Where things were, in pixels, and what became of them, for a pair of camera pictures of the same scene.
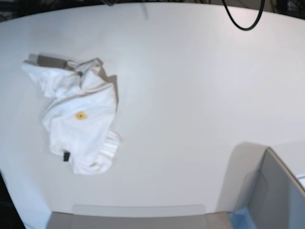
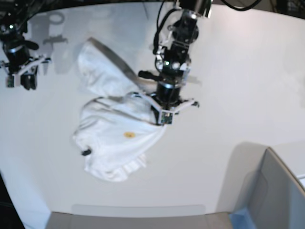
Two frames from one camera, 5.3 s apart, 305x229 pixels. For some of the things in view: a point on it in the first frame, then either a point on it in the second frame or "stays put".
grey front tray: [138, 216] stays put
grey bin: [259, 191] stays put
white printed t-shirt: [79, 118] → [117, 128]
